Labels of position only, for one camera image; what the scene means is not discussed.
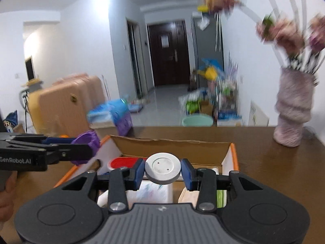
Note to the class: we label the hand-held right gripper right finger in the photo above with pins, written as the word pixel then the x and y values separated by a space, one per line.
pixel 187 176

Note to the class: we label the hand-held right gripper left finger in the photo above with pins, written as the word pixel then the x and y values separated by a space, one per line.
pixel 138 175

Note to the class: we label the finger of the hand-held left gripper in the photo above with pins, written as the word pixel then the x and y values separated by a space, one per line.
pixel 73 152
pixel 58 140

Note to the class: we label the purple plastic cup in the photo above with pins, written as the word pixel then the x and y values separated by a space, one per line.
pixel 88 139

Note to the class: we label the white round disc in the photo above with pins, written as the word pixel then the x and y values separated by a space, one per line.
pixel 162 167

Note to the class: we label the orange cardboard box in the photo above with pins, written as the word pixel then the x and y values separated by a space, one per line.
pixel 177 150

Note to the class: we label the person's left hand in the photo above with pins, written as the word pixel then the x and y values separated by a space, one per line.
pixel 7 200

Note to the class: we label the red lint brush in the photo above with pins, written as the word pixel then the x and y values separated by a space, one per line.
pixel 121 162

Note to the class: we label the beige wooden block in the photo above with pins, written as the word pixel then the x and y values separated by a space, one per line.
pixel 188 198

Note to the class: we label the white printed box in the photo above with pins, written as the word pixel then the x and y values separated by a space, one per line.
pixel 152 193

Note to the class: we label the pink ribbed suitcase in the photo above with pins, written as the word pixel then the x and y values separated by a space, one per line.
pixel 61 106

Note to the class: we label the white storage box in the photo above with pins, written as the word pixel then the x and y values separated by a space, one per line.
pixel 102 127

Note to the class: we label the green plastic basin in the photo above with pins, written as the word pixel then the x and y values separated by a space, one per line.
pixel 197 121

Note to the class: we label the blue tissue pack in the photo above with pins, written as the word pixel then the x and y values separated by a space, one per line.
pixel 116 111

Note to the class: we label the small cardboard box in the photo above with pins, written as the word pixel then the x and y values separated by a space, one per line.
pixel 206 108

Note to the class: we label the white panel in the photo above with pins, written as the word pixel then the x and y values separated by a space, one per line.
pixel 257 115

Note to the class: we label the yellow watering can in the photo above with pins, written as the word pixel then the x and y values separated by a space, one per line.
pixel 210 73

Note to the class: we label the dark brown entrance door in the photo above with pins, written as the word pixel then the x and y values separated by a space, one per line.
pixel 175 68

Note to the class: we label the blue plastic item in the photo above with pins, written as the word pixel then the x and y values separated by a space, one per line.
pixel 214 63

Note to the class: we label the pink textured vase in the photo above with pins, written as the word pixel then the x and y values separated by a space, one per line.
pixel 294 106

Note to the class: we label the grey refrigerator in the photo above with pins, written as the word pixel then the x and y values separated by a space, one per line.
pixel 205 45

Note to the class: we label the yellow box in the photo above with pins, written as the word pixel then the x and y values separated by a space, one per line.
pixel 203 8

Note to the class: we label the bunch of dried roses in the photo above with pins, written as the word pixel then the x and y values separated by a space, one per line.
pixel 284 35

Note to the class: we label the framed wall panel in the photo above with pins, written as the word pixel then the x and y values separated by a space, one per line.
pixel 30 68

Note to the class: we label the side doorway frame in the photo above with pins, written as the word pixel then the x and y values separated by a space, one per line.
pixel 134 61

